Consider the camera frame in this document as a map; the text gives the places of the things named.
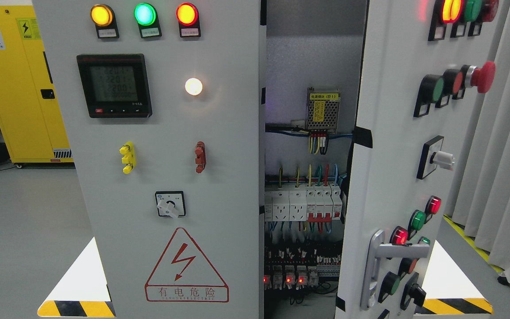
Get grey cabinet door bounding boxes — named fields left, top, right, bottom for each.
left=335, top=0, right=503, bottom=319
left=33, top=0, right=265, bottom=319

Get red door latch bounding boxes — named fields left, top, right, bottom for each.
left=194, top=141, right=206, bottom=174

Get yellow door latch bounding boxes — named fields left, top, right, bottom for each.
left=119, top=141, right=136, bottom=174

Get white socket breaker row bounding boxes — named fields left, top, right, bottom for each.
left=263, top=184, right=343, bottom=223

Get metal mesh power supply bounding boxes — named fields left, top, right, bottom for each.
left=305, top=87, right=341, bottom=134

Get white glowing indicator lamp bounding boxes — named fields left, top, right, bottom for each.
left=185, top=78, right=204, bottom=96

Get lower relay terminal row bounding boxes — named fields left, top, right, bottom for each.
left=263, top=240, right=343, bottom=290

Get red electric hazard sticker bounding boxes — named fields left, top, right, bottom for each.
left=144, top=227, right=229, bottom=303

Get black digital power meter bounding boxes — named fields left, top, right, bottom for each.
left=77, top=53, right=152, bottom=118

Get red indicator lamp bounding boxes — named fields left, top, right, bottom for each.
left=176, top=2, right=201, bottom=38

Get green indicator lamp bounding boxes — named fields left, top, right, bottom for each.
left=134, top=3, right=162, bottom=39

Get yellow indicator lamp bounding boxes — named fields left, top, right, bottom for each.
left=90, top=4, right=120, bottom=39

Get red mushroom emergency button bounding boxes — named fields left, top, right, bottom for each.
left=460, top=61, right=496, bottom=93

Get yellow safety cabinet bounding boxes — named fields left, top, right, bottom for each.
left=0, top=5, right=73, bottom=165

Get white rotary selector switch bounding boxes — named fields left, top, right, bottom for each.
left=155, top=191, right=186, bottom=218

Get silver door handle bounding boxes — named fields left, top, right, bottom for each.
left=360, top=230, right=429, bottom=311

